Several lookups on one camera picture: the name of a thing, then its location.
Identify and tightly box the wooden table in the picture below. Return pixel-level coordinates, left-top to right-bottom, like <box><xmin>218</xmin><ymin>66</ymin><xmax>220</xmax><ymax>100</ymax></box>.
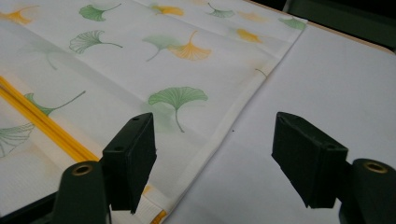
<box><xmin>244</xmin><ymin>0</ymin><xmax>396</xmax><ymax>55</ymax></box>

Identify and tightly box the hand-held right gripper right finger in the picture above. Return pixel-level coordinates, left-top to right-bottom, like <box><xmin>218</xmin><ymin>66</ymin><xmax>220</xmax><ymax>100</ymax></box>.
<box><xmin>271</xmin><ymin>111</ymin><xmax>349</xmax><ymax>209</ymax></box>

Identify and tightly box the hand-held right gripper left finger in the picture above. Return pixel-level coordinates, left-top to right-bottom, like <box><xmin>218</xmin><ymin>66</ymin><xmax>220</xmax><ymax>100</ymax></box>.
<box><xmin>102</xmin><ymin>112</ymin><xmax>158</xmax><ymax>215</ymax></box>

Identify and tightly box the white table sheet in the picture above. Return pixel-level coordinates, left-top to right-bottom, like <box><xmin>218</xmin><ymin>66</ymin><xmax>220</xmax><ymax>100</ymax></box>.
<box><xmin>163</xmin><ymin>21</ymin><xmax>396</xmax><ymax>224</ymax></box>

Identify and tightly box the white leaf-print cloth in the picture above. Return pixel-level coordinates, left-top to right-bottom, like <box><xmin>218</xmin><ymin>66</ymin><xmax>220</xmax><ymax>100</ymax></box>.
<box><xmin>0</xmin><ymin>0</ymin><xmax>308</xmax><ymax>224</ymax></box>

